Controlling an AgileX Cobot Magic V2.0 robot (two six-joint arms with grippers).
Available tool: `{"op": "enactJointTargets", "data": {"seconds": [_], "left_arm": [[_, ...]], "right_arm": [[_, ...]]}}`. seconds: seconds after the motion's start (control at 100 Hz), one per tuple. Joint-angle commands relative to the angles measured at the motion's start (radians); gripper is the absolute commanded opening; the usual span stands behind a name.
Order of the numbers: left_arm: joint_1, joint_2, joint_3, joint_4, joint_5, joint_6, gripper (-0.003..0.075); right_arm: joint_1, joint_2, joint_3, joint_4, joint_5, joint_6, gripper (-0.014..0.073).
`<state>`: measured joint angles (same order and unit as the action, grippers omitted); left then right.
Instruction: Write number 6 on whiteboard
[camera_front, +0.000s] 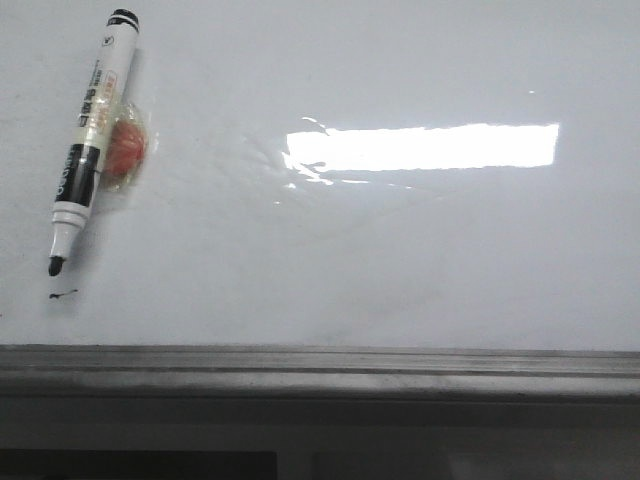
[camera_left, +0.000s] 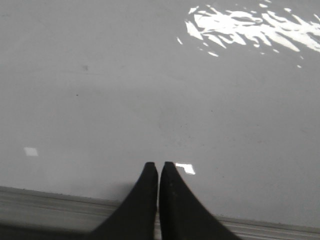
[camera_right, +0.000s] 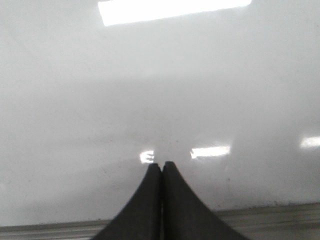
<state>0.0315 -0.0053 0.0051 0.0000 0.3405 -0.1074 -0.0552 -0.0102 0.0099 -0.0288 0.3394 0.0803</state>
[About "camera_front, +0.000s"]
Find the white whiteboard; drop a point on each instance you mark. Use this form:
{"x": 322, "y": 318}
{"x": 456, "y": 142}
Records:
{"x": 433, "y": 174}

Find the black white whiteboard marker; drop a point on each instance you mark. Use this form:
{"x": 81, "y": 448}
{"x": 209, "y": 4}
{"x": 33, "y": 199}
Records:
{"x": 87, "y": 154}

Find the red magnet taped to marker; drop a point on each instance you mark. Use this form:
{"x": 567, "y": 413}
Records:
{"x": 127, "y": 150}

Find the grey aluminium whiteboard frame tray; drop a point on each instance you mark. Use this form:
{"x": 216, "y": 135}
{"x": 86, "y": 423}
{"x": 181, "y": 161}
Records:
{"x": 249, "y": 371}

